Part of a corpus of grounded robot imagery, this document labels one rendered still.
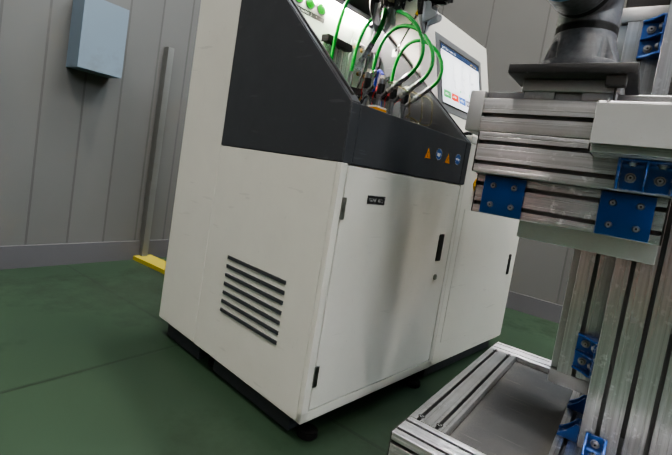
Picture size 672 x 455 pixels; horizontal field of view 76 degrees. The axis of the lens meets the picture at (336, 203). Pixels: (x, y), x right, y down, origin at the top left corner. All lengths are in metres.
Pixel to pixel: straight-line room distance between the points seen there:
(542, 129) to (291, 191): 0.67
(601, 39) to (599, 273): 0.53
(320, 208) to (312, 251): 0.12
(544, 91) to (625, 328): 0.55
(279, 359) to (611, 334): 0.84
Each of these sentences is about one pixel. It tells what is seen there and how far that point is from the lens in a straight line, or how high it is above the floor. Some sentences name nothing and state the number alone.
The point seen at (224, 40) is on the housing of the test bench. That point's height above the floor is 1.16.
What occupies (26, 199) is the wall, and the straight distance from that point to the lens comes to 2.75.
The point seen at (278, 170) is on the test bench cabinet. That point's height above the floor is 0.74.
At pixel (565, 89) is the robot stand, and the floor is 1.00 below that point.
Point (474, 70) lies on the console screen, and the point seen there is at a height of 1.38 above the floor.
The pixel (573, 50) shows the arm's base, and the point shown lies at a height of 1.07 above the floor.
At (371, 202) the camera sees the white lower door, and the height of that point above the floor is 0.69.
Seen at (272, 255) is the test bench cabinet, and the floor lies 0.49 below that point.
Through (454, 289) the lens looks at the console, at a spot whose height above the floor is 0.37.
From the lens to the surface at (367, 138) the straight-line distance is 1.19.
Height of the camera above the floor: 0.76
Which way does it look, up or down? 4 degrees down
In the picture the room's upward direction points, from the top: 9 degrees clockwise
